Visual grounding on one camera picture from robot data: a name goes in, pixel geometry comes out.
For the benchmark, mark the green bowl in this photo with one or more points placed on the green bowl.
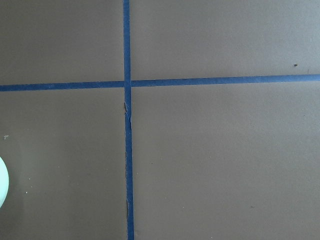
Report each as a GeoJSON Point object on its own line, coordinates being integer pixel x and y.
{"type": "Point", "coordinates": [4, 181]}

